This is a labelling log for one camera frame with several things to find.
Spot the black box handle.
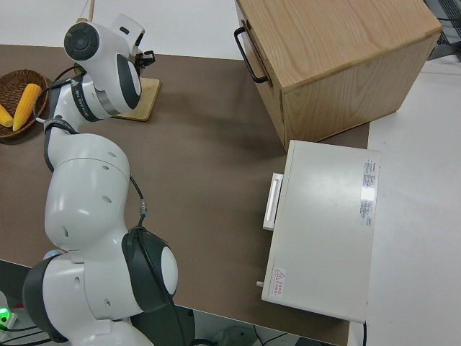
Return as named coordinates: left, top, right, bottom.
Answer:
left=233, top=27, right=270, bottom=84

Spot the large wooden box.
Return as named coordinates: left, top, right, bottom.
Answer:
left=236, top=0, right=443, bottom=146

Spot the white oven door handle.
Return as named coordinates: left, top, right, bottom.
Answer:
left=261, top=172, right=285, bottom=231

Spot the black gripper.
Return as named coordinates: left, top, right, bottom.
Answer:
left=131, top=50, right=156, bottom=72

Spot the brown wicker basket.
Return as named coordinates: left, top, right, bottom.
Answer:
left=0, top=69, right=50, bottom=140

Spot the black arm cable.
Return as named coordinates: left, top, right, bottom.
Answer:
left=34, top=66, right=197, bottom=346

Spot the wooden mug tree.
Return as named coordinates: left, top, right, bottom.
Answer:
left=73, top=0, right=161, bottom=123

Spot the white toaster oven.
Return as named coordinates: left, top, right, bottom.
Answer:
left=261, top=139, right=382, bottom=324

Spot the brown table mat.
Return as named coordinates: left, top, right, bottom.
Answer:
left=0, top=44, right=372, bottom=346

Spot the black wire shelf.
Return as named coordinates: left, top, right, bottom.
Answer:
left=424, top=0, right=461, bottom=61

